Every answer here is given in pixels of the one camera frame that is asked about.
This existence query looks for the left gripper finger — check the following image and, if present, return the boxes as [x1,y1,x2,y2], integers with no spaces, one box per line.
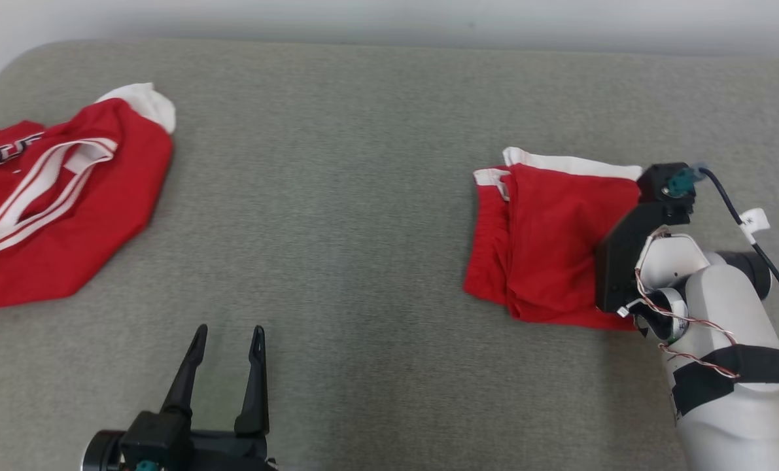
[162,324,208,419]
[235,325,270,438]

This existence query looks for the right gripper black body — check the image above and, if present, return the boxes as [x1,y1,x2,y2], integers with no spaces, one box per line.
[595,200,694,315]

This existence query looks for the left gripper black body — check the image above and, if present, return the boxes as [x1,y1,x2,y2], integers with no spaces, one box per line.
[190,432,279,471]

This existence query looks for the red shorts with white trim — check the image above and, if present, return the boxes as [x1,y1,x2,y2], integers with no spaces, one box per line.
[463,147,645,331]

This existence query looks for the red jersey with white stripes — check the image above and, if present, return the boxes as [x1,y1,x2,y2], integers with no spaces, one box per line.
[0,83,176,313]

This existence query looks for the grey fabric sofa cushion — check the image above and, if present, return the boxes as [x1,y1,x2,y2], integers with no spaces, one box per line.
[0,39,779,471]

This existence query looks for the red white twisted wire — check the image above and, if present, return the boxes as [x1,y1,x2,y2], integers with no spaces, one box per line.
[633,226,740,380]

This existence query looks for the white cable label tag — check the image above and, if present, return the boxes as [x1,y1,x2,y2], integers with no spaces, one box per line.
[739,208,770,244]

